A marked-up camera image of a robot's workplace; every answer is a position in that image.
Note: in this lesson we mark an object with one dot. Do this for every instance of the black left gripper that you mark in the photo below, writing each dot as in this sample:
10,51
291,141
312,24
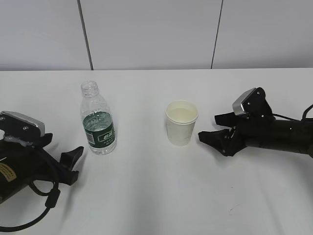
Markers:
50,169

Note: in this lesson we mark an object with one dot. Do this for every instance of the clear green-label water bottle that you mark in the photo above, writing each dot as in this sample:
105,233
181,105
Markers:
97,120

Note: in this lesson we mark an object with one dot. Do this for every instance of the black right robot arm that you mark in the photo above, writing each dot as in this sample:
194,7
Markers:
260,131

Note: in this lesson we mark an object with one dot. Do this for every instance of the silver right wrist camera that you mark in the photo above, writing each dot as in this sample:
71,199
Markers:
240,103

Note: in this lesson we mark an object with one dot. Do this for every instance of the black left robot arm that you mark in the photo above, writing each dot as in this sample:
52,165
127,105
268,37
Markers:
28,164

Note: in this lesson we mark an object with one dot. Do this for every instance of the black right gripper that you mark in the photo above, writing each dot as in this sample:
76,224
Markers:
229,142

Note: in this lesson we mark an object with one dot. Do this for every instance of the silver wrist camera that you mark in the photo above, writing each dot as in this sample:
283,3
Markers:
18,127
240,103

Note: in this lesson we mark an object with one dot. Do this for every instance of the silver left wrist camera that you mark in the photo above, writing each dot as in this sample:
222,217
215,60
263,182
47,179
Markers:
18,127

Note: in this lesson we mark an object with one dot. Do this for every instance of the white paper cup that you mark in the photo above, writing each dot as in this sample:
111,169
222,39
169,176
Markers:
181,116

